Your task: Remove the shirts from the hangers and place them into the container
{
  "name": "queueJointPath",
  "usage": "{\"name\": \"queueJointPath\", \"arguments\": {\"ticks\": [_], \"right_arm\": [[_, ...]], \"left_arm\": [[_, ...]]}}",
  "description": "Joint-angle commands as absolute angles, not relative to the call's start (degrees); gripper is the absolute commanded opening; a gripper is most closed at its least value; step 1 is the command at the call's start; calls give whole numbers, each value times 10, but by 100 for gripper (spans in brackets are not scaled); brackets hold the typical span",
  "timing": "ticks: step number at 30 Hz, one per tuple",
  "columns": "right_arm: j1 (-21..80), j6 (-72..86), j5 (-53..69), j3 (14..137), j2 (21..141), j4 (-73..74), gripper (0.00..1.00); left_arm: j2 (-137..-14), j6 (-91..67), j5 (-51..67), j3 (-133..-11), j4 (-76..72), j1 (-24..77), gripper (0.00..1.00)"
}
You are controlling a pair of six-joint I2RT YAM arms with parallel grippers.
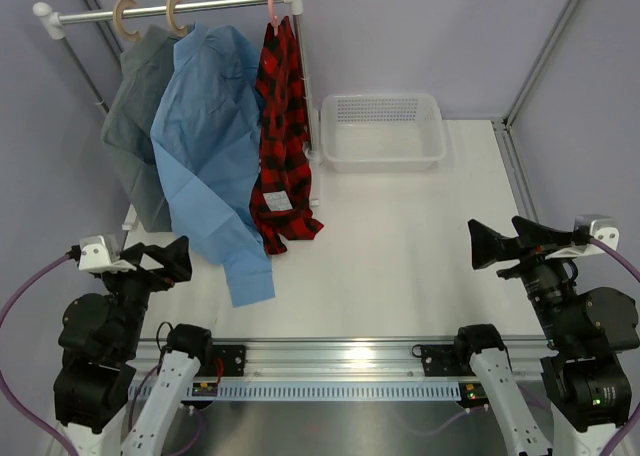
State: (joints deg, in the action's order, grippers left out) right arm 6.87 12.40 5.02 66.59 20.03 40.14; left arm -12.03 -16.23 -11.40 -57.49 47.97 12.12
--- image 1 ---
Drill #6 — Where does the wooden hanger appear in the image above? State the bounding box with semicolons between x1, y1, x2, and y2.
165;0;188;38
112;0;143;42

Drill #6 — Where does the light blue shirt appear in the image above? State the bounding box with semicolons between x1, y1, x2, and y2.
151;24;275;307

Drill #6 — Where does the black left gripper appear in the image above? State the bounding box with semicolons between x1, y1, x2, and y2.
103;235;192;355

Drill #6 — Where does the white metal clothes rack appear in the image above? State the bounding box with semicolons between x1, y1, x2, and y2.
32;0;326;232

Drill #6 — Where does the aluminium frame post right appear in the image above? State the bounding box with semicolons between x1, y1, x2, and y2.
491;0;585;222

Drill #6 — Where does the aluminium frame post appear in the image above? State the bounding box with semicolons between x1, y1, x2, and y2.
81;0;122;66
491;0;585;222

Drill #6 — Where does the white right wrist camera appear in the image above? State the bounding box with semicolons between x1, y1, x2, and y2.
546;214;620;259

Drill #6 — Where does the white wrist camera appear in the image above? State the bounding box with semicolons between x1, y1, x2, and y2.
546;214;620;259
78;235;136;274

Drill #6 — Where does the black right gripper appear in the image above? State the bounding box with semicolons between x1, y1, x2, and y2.
469;214;582;347

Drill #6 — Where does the pink plastic hanger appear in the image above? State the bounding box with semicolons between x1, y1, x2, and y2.
267;0;279;34

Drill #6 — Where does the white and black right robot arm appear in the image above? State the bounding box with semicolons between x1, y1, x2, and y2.
452;215;639;455

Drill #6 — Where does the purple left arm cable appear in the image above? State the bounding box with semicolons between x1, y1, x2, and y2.
0;253;81;456

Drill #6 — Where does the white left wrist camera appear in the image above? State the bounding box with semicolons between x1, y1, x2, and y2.
78;235;136;274

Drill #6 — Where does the white plastic basket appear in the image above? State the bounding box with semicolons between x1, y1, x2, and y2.
320;93;447;173

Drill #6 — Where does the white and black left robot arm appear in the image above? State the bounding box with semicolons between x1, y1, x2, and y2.
54;236;215;455

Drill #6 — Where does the wooden hanger left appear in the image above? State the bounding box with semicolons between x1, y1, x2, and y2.
112;0;143;42

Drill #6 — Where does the aluminium frame post left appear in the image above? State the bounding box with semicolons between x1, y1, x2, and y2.
81;0;122;66

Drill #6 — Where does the white slotted cable duct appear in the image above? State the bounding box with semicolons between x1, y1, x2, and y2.
127;381;464;401

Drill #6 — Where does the wooden hanger right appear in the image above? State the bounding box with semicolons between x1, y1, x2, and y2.
165;0;188;38

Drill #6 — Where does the red black plaid shirt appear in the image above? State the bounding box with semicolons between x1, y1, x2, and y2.
249;17;323;255

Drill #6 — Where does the grey shirt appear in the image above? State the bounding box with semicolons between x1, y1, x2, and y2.
101;25;178;233

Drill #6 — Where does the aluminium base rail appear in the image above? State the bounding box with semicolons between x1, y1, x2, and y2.
130;338;551;381

